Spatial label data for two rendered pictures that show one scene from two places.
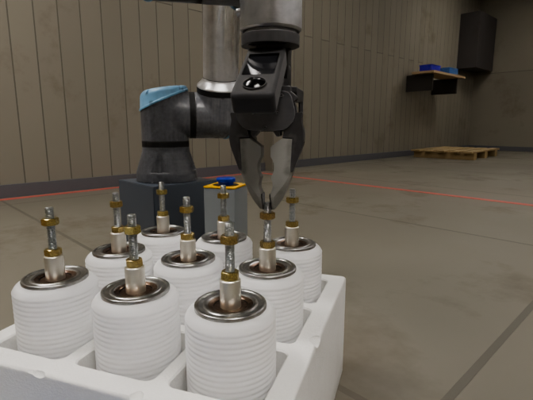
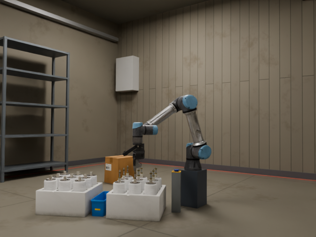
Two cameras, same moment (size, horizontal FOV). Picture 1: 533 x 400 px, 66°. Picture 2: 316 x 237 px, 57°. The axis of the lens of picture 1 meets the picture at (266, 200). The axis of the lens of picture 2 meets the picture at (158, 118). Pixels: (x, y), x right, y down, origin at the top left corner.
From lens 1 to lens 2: 2.17 m
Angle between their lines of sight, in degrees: 80
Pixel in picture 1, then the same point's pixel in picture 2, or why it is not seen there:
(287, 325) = (130, 191)
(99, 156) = (307, 161)
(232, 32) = (192, 129)
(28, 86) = (274, 126)
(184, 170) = (189, 167)
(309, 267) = (146, 187)
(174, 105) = (188, 148)
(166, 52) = not seen: outside the picture
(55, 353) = not seen: hidden behind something
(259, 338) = (114, 185)
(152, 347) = not seen: hidden behind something
